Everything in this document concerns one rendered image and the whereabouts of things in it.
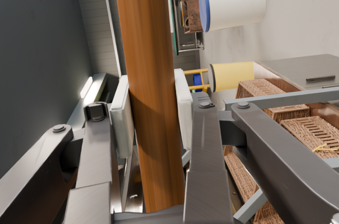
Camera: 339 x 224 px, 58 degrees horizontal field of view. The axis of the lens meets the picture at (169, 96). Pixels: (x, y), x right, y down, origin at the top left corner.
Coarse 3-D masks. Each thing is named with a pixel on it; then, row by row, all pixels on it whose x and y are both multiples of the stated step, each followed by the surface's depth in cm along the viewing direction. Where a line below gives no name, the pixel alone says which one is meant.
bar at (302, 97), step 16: (256, 96) 117; (272, 96) 115; (288, 96) 113; (304, 96) 114; (320, 96) 114; (336, 96) 114; (336, 160) 70; (256, 192) 72; (240, 208) 73; (256, 208) 71
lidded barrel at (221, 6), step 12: (204, 0) 319; (216, 0) 315; (228, 0) 316; (240, 0) 317; (252, 0) 318; (264, 0) 319; (204, 12) 328; (216, 12) 317; (228, 12) 319; (240, 12) 321; (252, 12) 323; (264, 12) 325; (204, 24) 338; (216, 24) 327; (228, 24) 331; (240, 24) 337
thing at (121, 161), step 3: (135, 147) 580; (222, 147) 598; (135, 150) 574; (117, 153) 571; (135, 153) 567; (117, 156) 565; (120, 159) 557; (123, 159) 557; (138, 159) 553; (120, 162) 551; (123, 162) 550
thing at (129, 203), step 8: (128, 160) 173; (136, 160) 185; (128, 168) 165; (136, 168) 178; (128, 176) 157; (136, 176) 172; (128, 184) 150; (136, 184) 166; (128, 192) 146; (136, 192) 160; (128, 200) 141; (136, 200) 155; (128, 208) 137; (136, 208) 150
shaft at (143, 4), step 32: (128, 0) 17; (160, 0) 17; (128, 32) 18; (160, 32) 18; (128, 64) 18; (160, 64) 18; (160, 96) 18; (160, 128) 19; (160, 160) 20; (160, 192) 21
